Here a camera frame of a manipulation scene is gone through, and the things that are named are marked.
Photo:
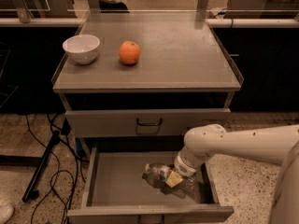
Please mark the black metal stand leg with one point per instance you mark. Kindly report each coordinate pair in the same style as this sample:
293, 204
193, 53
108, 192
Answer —
31, 191

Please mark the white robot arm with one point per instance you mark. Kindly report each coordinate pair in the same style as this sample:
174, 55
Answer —
278, 145

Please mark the white ceramic bowl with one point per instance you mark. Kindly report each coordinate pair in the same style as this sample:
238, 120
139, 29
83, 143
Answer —
82, 49

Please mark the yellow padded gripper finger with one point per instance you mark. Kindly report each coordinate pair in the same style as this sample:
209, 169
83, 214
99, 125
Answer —
173, 179

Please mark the grey top drawer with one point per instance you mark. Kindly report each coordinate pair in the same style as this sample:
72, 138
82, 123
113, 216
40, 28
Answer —
142, 122

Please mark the grey drawer cabinet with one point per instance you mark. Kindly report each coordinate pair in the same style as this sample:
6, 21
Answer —
181, 66

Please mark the white shoe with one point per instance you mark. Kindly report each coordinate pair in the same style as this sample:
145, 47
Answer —
6, 213

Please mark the clear plastic water bottle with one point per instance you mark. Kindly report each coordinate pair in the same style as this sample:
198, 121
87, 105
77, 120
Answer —
156, 173

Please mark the grey open middle drawer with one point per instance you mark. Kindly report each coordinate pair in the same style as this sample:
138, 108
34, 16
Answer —
116, 193

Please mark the orange fruit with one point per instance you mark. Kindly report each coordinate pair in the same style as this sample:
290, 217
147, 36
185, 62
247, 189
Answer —
129, 52

